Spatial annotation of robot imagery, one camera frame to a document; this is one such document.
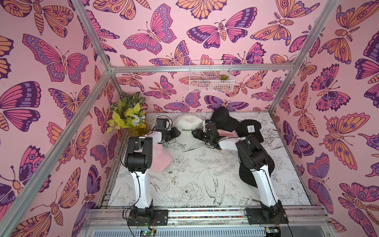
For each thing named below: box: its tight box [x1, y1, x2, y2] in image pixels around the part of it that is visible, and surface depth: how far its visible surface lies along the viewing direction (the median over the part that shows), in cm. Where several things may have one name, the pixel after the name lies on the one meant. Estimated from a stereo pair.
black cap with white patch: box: [235, 119, 265, 143], surface depth 108 cm
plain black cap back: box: [210, 106, 240, 132], surface depth 114 cm
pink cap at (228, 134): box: [217, 129, 239, 139], surface depth 108 cm
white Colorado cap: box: [173, 113, 205, 151], surface depth 102 cm
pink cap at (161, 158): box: [150, 143, 174, 173], surface depth 92 cm
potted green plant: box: [106, 91, 150, 138], surface depth 91 cm
